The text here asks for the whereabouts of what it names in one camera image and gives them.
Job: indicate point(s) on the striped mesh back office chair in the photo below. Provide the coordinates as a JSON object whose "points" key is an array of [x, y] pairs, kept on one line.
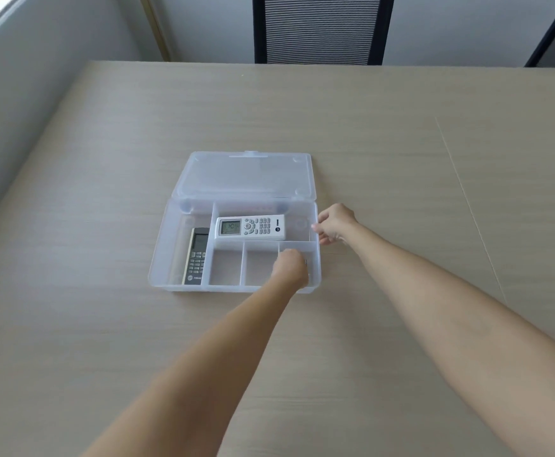
{"points": [[322, 28]]}

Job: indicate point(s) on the black and gold remote control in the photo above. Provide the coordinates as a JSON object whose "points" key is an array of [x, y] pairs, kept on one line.
{"points": [[196, 259]]}

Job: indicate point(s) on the person's right hand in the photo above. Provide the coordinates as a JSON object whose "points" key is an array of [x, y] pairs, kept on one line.
{"points": [[339, 221]]}

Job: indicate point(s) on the white remote control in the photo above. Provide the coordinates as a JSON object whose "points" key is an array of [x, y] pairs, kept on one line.
{"points": [[251, 227]]}

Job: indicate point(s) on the person's left forearm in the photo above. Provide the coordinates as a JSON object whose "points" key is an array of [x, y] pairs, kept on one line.
{"points": [[210, 366]]}

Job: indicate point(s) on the clear plastic organizer box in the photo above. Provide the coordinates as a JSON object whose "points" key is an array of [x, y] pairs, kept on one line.
{"points": [[244, 185]]}

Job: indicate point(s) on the person's left hand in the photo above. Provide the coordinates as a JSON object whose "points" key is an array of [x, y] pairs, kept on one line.
{"points": [[290, 268]]}

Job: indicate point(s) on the person's right fingers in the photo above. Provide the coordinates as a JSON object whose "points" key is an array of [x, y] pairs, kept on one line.
{"points": [[326, 237]]}

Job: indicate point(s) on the wooden door frame trim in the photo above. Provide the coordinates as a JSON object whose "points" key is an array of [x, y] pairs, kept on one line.
{"points": [[156, 28]]}

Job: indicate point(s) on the person's right forearm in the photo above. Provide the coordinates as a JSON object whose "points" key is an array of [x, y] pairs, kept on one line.
{"points": [[453, 318]]}

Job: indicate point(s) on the person's left fingers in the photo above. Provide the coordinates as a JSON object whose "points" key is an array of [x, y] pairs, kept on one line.
{"points": [[290, 253]]}

